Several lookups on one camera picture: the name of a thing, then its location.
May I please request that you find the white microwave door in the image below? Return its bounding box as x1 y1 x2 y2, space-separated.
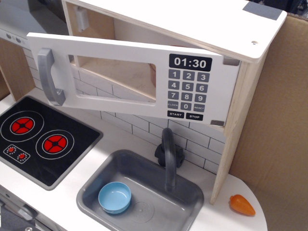
27 33 241 127

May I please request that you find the grey microwave door handle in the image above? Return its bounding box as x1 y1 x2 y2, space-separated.
38 48 65 106

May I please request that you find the wooden microwave cabinet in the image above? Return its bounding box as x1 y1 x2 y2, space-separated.
62 0 287 204

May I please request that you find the dark grey faucet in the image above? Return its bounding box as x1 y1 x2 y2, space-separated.
154 128 185 192

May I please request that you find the light blue bowl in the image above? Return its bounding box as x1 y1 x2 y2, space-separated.
98 181 131 214

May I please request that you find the grey plastic sink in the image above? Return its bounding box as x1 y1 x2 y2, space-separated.
77 150 204 231

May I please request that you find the black toy stovetop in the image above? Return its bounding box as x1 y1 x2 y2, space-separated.
0 96 103 191

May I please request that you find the orange toy carrot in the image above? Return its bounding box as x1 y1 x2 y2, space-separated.
230 194 256 216

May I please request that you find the brown cardboard panel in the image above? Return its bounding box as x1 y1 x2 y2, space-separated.
230 14 308 231

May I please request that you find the grey tape patch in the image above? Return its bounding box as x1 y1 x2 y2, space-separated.
243 1 282 20

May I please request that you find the grey range hood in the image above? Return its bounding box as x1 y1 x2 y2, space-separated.
0 0 69 49

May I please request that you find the grey oven front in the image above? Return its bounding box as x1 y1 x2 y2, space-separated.
0 186 65 231

